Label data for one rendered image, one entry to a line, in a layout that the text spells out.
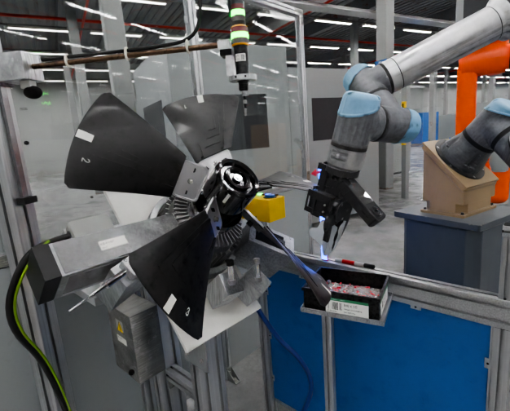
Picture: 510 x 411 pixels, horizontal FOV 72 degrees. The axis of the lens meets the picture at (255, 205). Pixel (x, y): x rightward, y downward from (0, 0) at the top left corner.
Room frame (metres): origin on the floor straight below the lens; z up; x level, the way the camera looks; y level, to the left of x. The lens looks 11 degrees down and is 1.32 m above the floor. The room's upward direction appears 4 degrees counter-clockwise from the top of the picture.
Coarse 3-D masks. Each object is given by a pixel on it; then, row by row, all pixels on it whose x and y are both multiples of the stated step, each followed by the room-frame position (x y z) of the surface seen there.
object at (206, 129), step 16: (192, 96) 1.08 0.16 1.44; (208, 96) 1.08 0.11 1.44; (224, 96) 1.09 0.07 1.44; (176, 112) 1.05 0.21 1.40; (192, 112) 1.04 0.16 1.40; (208, 112) 1.03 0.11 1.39; (224, 112) 1.03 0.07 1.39; (176, 128) 1.02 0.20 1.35; (192, 128) 1.01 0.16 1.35; (208, 128) 0.99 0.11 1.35; (224, 128) 0.99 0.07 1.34; (192, 144) 0.98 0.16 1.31; (208, 144) 0.96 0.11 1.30; (224, 144) 0.95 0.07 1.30
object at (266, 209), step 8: (256, 200) 1.35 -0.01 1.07; (264, 200) 1.32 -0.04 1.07; (272, 200) 1.32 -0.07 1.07; (280, 200) 1.36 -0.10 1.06; (248, 208) 1.38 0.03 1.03; (256, 208) 1.35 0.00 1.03; (264, 208) 1.32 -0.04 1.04; (272, 208) 1.32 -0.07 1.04; (280, 208) 1.36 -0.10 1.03; (264, 216) 1.32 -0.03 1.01; (272, 216) 1.32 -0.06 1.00; (280, 216) 1.35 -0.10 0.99
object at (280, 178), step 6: (276, 174) 1.14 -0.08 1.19; (282, 174) 1.14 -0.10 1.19; (288, 174) 1.15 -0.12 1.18; (258, 180) 1.03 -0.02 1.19; (264, 180) 1.02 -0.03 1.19; (270, 180) 1.01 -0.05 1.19; (276, 180) 1.01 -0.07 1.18; (282, 180) 1.02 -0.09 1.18; (288, 180) 1.03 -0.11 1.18; (294, 180) 1.05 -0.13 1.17; (300, 180) 1.08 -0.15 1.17; (276, 186) 0.92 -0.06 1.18; (282, 186) 0.93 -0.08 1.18; (288, 186) 0.95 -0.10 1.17; (294, 186) 0.97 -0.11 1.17; (300, 186) 0.99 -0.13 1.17; (306, 186) 1.01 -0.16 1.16; (312, 186) 1.04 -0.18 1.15
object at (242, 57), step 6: (234, 48) 0.93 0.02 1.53; (240, 48) 0.92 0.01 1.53; (246, 48) 0.92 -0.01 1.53; (234, 54) 0.93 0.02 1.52; (240, 54) 0.92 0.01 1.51; (246, 54) 0.92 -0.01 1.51; (240, 60) 0.92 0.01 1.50; (246, 60) 0.92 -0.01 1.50; (240, 66) 0.92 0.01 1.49; (246, 66) 0.92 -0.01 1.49; (240, 72) 0.92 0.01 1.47; (246, 72) 0.92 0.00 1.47; (240, 84) 0.92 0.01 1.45; (246, 84) 0.92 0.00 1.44; (240, 90) 0.93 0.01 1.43; (246, 90) 0.93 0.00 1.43
